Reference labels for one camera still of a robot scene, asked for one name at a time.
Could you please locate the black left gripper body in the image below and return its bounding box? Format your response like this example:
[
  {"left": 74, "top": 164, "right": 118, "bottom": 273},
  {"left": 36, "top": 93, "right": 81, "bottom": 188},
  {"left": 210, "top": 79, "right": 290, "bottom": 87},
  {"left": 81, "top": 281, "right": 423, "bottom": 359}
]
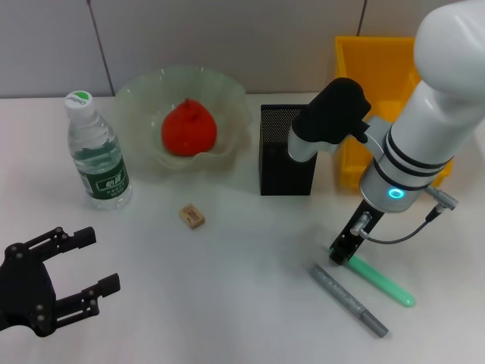
[{"left": 0, "top": 242, "right": 58, "bottom": 339}]

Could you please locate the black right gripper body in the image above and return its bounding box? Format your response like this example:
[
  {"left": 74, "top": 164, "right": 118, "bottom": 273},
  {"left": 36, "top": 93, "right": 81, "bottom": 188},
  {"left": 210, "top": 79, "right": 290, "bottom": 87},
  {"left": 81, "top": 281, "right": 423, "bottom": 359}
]
[{"left": 338, "top": 199, "right": 386, "bottom": 250}]

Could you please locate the mint green pen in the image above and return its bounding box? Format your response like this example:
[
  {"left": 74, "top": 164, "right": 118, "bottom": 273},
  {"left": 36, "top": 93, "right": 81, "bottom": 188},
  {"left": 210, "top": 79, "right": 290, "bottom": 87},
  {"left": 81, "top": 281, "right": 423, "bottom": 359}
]
[{"left": 325, "top": 245, "right": 417, "bottom": 308}]

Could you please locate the clear green-label water bottle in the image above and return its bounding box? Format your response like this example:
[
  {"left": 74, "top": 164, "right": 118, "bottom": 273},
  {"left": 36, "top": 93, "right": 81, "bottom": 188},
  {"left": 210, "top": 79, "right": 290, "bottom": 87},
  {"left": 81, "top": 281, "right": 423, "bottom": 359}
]
[{"left": 64, "top": 89, "right": 133, "bottom": 212}]

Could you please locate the orange fruit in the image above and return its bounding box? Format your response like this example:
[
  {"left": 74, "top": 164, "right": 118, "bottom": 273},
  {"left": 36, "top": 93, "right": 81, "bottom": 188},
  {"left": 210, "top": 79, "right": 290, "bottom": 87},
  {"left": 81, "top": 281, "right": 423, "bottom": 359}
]
[{"left": 161, "top": 97, "right": 218, "bottom": 157}]

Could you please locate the grey marker pen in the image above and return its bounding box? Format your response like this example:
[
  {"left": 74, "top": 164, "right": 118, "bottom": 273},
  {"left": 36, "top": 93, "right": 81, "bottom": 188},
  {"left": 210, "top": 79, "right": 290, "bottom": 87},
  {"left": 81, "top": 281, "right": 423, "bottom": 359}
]
[{"left": 310, "top": 263, "right": 390, "bottom": 338}]

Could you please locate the black mesh pen holder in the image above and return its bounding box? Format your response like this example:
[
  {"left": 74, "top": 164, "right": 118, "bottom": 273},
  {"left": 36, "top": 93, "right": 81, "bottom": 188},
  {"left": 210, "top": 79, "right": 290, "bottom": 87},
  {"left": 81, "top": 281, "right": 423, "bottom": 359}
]
[{"left": 259, "top": 103, "right": 321, "bottom": 197}]

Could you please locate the small tan eraser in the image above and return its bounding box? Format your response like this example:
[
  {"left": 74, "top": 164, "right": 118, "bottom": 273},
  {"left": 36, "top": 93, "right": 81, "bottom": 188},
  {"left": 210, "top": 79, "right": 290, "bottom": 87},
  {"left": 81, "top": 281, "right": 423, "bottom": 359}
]
[{"left": 178, "top": 204, "right": 207, "bottom": 230}]

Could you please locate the translucent wavy glass fruit plate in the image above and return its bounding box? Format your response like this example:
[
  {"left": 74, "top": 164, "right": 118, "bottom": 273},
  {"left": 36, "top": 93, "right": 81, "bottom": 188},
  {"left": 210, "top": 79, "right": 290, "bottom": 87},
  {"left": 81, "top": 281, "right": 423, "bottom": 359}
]
[{"left": 113, "top": 66, "right": 254, "bottom": 174}]

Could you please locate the yellow plastic storage bin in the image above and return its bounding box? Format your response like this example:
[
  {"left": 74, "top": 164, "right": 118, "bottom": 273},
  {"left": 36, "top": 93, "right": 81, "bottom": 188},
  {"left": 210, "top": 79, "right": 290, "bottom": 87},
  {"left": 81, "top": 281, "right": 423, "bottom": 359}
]
[{"left": 333, "top": 36, "right": 454, "bottom": 190}]

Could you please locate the right gripper cable with plug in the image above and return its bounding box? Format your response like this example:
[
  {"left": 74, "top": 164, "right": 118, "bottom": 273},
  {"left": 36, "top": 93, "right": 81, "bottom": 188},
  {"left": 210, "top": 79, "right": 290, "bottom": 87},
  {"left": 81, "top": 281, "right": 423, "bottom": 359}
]
[{"left": 350, "top": 185, "right": 459, "bottom": 243}]

